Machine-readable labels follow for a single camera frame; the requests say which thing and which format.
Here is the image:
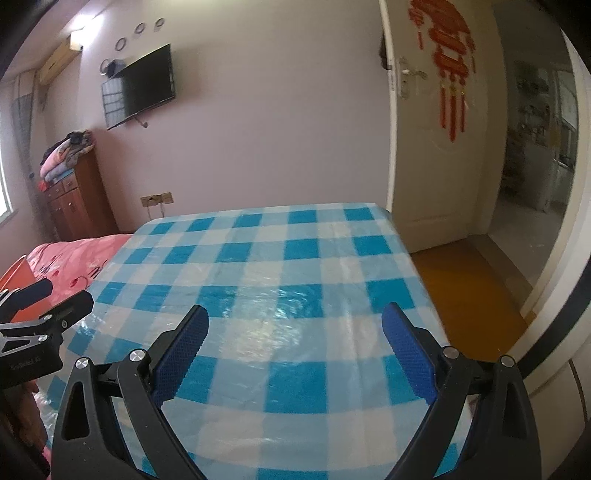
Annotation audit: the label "red door ornament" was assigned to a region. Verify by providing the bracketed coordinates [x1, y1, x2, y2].
[408, 0, 476, 142]

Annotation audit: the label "black wall television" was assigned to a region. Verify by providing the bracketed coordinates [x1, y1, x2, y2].
[101, 44, 176, 130]

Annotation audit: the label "wall socket strip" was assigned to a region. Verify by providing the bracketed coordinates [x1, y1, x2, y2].
[140, 192, 174, 208]

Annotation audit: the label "brown wooden cabinet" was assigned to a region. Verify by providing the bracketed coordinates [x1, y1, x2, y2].
[43, 150, 119, 241]

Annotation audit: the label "orange plastic bucket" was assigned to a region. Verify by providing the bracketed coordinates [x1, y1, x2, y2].
[0, 256, 38, 323]

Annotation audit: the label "blue checkered tablecloth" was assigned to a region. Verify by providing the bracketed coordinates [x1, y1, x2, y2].
[32, 202, 477, 480]

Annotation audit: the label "folded blanket pile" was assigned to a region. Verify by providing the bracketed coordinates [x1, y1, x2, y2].
[38, 130, 95, 192]

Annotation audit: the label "wall ring decorations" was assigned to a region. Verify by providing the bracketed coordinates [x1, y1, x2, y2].
[99, 22, 147, 78]

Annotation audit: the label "air conditioner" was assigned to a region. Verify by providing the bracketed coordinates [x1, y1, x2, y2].
[38, 35, 82, 86]

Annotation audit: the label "left hand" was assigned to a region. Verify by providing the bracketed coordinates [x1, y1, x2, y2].
[3, 381, 48, 453]

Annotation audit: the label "pink heart bedspread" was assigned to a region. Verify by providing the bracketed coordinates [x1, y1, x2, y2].
[27, 234, 131, 306]

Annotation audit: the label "grey curtain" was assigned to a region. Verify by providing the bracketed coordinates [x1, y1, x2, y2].
[10, 70, 53, 243]

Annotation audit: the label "white door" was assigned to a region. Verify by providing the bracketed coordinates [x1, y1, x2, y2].
[380, 1, 508, 253]

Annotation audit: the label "window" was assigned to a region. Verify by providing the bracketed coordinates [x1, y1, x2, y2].
[0, 157, 15, 226]

